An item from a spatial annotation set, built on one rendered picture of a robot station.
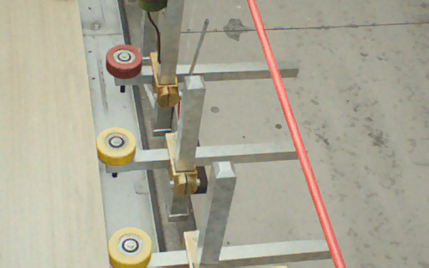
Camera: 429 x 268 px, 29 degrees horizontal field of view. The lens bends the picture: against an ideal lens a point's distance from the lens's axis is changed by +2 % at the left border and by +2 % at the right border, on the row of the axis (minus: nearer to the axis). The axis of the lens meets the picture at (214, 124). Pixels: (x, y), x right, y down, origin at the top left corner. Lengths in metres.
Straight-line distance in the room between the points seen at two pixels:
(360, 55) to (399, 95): 0.24
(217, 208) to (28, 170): 0.43
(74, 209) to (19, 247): 0.12
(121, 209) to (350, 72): 1.60
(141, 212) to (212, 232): 0.52
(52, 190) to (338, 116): 1.70
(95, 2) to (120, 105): 0.41
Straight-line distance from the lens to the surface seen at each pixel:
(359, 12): 3.59
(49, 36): 1.89
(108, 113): 2.11
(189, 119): 1.56
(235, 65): 1.92
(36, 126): 1.70
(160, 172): 1.88
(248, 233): 2.68
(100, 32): 2.33
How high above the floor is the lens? 2.15
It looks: 47 degrees down
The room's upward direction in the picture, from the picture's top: 10 degrees clockwise
